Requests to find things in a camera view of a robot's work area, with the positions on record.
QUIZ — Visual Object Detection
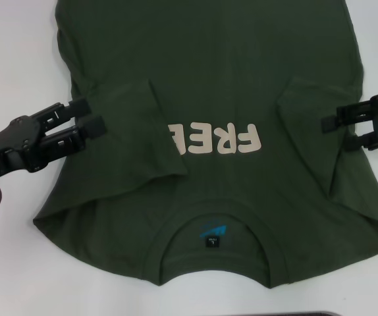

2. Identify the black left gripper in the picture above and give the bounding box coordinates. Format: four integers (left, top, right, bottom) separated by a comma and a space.
0, 96, 107, 189

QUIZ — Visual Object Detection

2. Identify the dark green FREE t-shirt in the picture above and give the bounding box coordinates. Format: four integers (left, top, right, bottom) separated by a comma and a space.
32, 0, 378, 290

